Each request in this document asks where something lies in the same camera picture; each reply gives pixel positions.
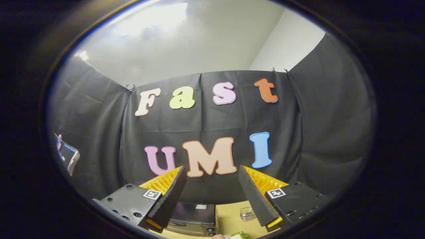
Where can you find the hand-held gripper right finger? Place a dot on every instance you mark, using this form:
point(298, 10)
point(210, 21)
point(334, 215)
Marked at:
point(254, 199)

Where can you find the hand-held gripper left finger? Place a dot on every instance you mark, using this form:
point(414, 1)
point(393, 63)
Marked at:
point(172, 199)

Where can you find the black toaster oven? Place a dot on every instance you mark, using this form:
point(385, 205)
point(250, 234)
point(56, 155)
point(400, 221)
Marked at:
point(194, 215)

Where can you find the white bread lettuce sandwich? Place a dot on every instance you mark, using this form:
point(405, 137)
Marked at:
point(240, 235)

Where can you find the black backdrop cloth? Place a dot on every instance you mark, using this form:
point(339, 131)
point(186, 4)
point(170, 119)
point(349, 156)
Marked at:
point(206, 122)

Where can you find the dark screen device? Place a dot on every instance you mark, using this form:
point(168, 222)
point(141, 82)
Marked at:
point(68, 154)

